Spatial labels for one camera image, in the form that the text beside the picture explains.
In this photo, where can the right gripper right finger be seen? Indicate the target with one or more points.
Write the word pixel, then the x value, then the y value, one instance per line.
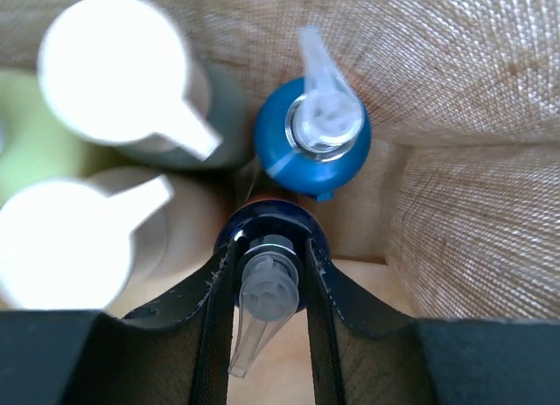
pixel 364 351

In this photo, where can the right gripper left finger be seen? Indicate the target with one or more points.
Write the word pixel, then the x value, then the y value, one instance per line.
pixel 172 350

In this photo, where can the beige pump bottle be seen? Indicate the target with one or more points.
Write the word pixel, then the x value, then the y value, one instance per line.
pixel 107 241

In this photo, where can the dark blue spray bottle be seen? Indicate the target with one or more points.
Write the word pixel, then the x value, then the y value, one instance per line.
pixel 269 272

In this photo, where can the burlap canvas tote bag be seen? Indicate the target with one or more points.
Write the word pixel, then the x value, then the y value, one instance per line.
pixel 460 192

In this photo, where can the blue orange spray bottle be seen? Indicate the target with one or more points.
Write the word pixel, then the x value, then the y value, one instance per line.
pixel 313 134

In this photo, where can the grey-green pump bottle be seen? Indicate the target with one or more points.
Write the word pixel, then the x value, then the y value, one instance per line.
pixel 120 73

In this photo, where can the yellow-green squeeze bottle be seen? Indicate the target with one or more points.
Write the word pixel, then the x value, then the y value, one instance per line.
pixel 35 145

